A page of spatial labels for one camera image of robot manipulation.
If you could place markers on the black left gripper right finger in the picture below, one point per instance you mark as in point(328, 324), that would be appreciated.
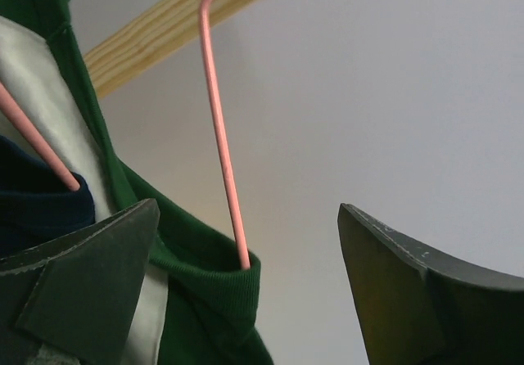
point(418, 305)

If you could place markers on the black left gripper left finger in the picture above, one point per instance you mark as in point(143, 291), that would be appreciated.
point(72, 300)

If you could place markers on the green and white t shirt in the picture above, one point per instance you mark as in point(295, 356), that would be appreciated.
point(197, 305)

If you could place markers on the pink wire hanger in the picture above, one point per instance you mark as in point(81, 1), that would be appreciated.
point(22, 123)
point(220, 133)

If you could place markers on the dark navy t shirt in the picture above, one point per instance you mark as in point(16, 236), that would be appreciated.
point(36, 206)

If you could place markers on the wooden clothes rack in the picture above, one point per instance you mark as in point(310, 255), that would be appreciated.
point(149, 38)

